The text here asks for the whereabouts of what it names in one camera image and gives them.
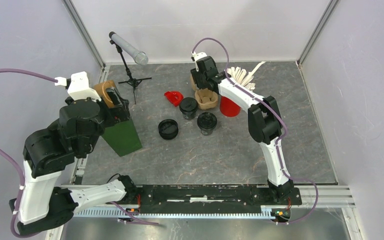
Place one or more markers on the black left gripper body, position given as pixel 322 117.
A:
pixel 120 112

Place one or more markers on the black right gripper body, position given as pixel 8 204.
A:
pixel 199 79

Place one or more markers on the dark translucent cup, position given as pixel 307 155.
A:
pixel 188 107
pixel 207 127

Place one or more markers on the brown paper bag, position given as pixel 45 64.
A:
pixel 101 90

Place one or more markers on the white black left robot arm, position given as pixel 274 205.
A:
pixel 43 205

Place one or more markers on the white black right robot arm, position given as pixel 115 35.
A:
pixel 263 119

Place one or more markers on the brown cardboard cup carrier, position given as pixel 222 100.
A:
pixel 205 98

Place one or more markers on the green bag holder block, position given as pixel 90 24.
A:
pixel 123 138

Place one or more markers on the red cylindrical straw holder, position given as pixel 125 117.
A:
pixel 228 108

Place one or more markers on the grey microphone on stand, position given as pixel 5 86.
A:
pixel 139 57

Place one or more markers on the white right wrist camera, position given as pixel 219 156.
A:
pixel 196 57

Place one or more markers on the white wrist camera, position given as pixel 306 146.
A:
pixel 78 87
pixel 196 57

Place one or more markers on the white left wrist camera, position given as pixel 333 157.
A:
pixel 78 87

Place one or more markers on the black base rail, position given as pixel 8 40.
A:
pixel 208 199

